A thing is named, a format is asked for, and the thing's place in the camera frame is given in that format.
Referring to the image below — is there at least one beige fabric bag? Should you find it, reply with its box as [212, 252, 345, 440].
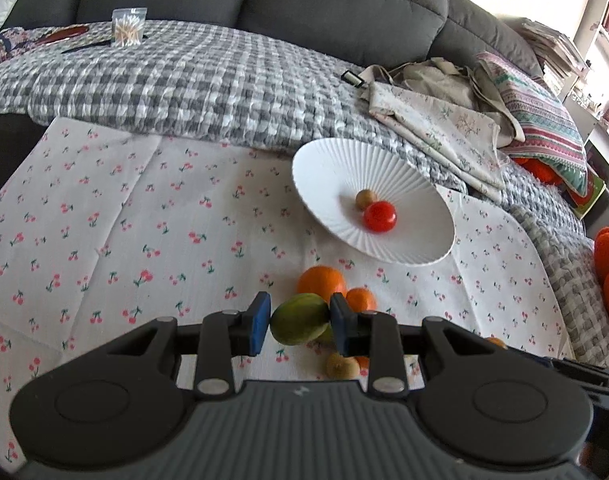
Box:
[365, 57, 526, 143]

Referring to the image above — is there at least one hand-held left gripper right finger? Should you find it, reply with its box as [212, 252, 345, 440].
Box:
[329, 292, 510, 395]

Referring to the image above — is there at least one clear bag of cotton swabs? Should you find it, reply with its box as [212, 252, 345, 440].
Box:
[111, 7, 148, 49]

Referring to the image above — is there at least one striped colourful cushion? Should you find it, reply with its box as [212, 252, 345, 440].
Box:
[477, 51, 588, 196]

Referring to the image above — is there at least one white cherry print cloth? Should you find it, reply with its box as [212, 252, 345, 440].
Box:
[0, 116, 575, 461]

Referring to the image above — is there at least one green and red book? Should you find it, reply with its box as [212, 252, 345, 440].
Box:
[565, 170, 608, 220]

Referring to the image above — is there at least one red case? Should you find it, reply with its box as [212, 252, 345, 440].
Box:
[34, 24, 90, 46]

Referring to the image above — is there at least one green mango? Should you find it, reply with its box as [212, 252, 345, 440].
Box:
[270, 293, 333, 347]

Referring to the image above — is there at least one grey checked blanket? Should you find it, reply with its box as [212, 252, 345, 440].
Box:
[0, 20, 609, 391]

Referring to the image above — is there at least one folded floral cloth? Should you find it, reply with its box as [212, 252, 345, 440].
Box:
[369, 81, 508, 204]

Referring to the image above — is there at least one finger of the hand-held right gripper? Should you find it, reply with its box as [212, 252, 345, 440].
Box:
[532, 354, 609, 402]

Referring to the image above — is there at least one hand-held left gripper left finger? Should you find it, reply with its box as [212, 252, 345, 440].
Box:
[102, 291, 272, 397]

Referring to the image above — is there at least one black pen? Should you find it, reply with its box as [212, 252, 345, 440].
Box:
[60, 39, 112, 54]

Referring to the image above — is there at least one white ribbed plate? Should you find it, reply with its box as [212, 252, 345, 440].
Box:
[291, 137, 456, 267]

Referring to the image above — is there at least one large orange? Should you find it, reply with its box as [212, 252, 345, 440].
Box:
[297, 266, 348, 306]

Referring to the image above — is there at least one floral patterned pouch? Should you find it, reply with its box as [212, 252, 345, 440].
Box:
[0, 27, 50, 73]

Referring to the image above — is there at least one dark grey sofa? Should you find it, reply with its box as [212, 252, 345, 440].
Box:
[0, 0, 545, 201]

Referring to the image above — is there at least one stack of magazines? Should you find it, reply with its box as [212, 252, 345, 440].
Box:
[515, 17, 590, 96]

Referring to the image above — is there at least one red tomato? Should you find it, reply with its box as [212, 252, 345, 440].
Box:
[363, 200, 398, 233]

